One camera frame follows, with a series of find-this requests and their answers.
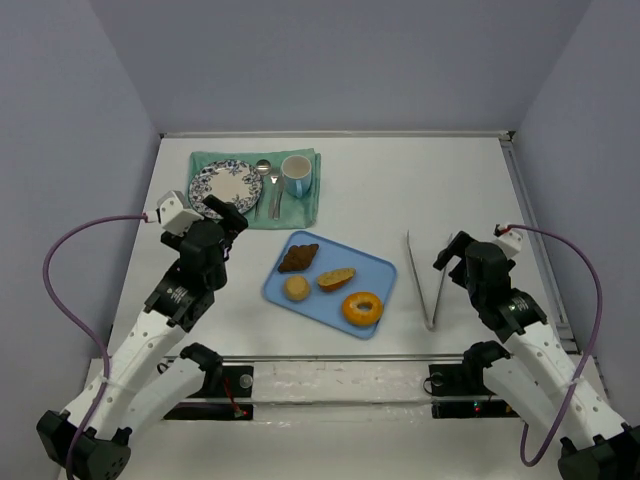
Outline metal tongs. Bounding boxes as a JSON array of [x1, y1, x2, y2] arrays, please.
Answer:
[[405, 231, 453, 332]]

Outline small round bun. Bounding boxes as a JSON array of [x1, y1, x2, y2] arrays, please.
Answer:
[[283, 275, 311, 302]]

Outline sliced baguette bread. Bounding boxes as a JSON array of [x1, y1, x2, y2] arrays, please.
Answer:
[[316, 267, 356, 293]]

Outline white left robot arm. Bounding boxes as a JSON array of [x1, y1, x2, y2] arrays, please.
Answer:
[[36, 190, 248, 479]]

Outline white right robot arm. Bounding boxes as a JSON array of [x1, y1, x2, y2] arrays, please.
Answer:
[[428, 224, 639, 479]]

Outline blue floral plate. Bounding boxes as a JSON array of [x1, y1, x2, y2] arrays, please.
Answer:
[[187, 159, 261, 220]]

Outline metal fork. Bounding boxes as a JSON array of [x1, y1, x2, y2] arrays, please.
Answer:
[[268, 174, 281, 219]]

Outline green cloth napkin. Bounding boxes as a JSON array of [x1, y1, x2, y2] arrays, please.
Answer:
[[187, 149, 321, 230]]

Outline metal spoon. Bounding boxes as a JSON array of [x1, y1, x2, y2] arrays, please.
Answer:
[[254, 159, 272, 221]]

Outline dark chocolate croissant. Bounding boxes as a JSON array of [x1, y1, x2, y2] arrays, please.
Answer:
[[277, 244, 319, 273]]

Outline light blue mug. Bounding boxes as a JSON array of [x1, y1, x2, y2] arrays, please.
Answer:
[[281, 155, 313, 199]]

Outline blue plastic tray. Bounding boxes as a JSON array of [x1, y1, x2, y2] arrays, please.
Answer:
[[262, 230, 397, 340]]

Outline orange bagel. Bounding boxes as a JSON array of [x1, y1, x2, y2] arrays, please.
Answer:
[[341, 292, 384, 327]]

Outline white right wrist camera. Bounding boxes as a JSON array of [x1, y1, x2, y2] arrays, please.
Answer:
[[493, 224, 522, 259]]

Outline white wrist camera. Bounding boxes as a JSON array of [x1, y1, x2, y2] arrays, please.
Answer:
[[145, 190, 204, 236], [493, 224, 522, 259]]

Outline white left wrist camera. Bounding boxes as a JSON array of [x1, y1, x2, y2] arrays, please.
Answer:
[[145, 190, 204, 236]]

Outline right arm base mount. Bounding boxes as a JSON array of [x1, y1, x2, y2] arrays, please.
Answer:
[[423, 363, 517, 420]]

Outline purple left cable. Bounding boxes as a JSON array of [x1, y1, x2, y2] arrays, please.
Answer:
[[42, 213, 151, 480]]

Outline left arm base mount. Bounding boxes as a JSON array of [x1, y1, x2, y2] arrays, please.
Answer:
[[163, 365, 254, 421]]

